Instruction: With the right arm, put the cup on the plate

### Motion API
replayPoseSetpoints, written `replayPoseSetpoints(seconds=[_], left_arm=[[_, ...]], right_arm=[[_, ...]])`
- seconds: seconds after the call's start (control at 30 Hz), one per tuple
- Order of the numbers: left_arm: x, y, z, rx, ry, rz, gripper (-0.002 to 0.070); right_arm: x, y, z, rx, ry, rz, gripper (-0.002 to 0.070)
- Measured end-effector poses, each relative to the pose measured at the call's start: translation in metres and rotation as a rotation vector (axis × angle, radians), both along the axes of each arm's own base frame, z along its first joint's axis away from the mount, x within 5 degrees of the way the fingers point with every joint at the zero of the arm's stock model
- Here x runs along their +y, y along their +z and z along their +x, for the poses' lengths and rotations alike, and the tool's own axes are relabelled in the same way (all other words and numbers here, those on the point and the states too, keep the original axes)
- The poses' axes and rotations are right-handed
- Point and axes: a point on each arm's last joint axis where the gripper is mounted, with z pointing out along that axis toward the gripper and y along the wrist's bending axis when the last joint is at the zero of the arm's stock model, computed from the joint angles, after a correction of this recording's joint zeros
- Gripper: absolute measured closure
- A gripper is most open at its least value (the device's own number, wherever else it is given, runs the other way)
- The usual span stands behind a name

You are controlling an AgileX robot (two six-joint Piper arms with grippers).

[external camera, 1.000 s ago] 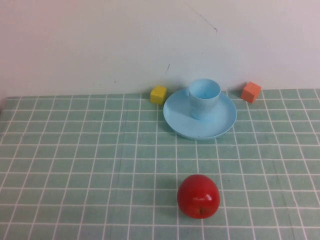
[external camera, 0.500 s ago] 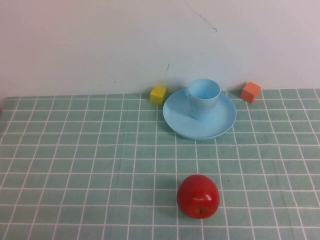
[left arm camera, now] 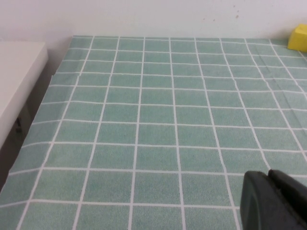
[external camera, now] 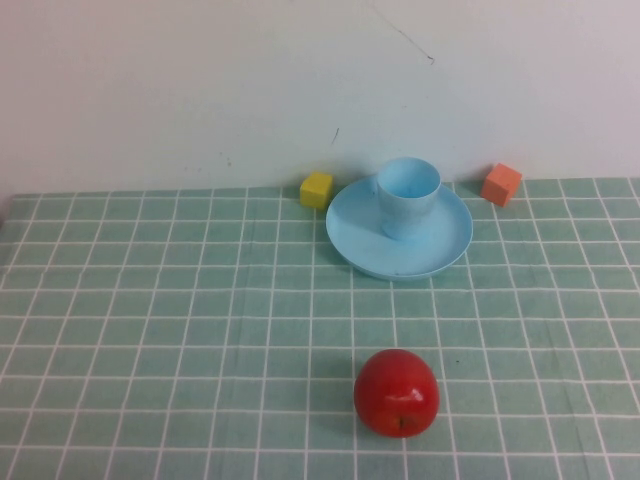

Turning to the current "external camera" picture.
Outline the light blue plastic cup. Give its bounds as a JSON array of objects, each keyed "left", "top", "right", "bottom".
[{"left": 376, "top": 156, "right": 442, "bottom": 241}]

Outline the light blue plastic plate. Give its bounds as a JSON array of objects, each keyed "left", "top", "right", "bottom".
[{"left": 325, "top": 172, "right": 475, "bottom": 281}]

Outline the yellow foam cube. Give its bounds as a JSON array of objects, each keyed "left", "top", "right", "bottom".
[{"left": 299, "top": 171, "right": 335, "bottom": 210}]

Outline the red apple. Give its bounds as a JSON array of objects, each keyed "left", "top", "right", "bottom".
[{"left": 353, "top": 348, "right": 442, "bottom": 440}]

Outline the orange foam cube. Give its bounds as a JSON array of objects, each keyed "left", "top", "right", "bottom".
[{"left": 480, "top": 162, "right": 524, "bottom": 207}]

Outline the green checked tablecloth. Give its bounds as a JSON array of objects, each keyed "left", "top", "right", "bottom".
[{"left": 0, "top": 177, "right": 640, "bottom": 480}]

